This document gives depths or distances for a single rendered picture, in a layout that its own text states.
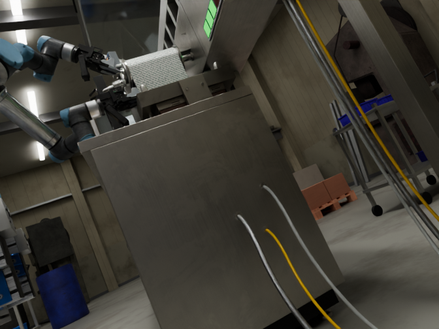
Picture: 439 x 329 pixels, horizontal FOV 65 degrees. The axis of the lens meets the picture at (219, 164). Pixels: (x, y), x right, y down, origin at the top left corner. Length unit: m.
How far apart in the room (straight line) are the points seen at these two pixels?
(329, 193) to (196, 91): 3.69
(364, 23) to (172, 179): 0.74
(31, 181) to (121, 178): 11.31
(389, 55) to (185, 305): 0.91
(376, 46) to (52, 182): 11.85
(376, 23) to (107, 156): 0.88
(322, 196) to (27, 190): 9.65
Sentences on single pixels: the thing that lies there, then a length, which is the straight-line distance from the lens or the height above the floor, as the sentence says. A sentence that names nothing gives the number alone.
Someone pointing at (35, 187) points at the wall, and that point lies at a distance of 12.41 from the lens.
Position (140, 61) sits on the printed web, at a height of 1.26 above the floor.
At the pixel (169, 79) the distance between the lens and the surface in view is 1.62.
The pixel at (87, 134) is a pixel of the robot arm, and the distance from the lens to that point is 1.49.
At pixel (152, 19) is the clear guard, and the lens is 2.24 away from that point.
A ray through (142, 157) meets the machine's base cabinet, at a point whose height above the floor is 0.77.
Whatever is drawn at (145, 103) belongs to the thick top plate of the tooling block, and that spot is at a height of 0.98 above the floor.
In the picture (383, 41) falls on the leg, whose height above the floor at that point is 0.70.
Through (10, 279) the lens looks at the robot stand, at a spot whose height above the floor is 0.56.
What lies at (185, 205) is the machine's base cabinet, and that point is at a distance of 1.18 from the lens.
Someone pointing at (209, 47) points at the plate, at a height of 1.14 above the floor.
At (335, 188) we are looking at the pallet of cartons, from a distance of 4.93.
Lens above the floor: 0.46
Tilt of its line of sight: 9 degrees up
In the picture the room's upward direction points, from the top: 25 degrees counter-clockwise
